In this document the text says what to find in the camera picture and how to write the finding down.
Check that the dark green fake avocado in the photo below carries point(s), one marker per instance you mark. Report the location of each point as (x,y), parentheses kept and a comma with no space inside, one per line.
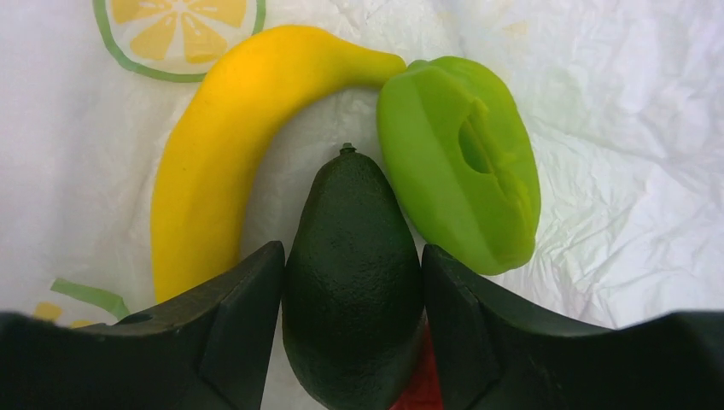
(353,289)

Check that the translucent plastic bag with prints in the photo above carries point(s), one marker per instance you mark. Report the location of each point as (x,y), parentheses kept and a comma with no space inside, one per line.
(623,102)

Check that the red fake fruit in bag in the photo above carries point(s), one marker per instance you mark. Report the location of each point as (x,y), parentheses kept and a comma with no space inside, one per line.
(423,392)

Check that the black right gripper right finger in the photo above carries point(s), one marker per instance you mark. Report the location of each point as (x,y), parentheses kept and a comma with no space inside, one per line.
(496,350)

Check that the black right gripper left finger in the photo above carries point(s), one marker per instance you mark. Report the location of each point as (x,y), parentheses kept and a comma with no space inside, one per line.
(208,348)

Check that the green fake pepper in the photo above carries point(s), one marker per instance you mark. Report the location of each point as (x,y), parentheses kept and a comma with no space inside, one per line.
(461,162)

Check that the yellow fake banana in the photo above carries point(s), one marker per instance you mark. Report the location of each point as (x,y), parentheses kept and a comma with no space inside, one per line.
(208,165)

